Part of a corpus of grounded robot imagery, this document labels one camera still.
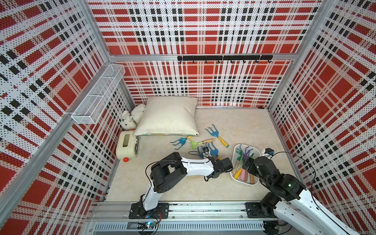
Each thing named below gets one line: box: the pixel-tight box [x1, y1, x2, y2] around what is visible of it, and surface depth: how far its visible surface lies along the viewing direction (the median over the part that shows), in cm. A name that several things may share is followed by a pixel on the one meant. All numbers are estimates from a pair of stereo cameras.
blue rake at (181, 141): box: [170, 136, 194, 150], surface depth 103 cm
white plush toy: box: [120, 103, 147, 131], surface depth 107 cm
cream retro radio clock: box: [116, 130, 141, 163], surface depth 90 cm
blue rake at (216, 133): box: [204, 123, 230, 148], surface depth 106 cm
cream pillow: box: [133, 95, 200, 137], surface depth 103 cm
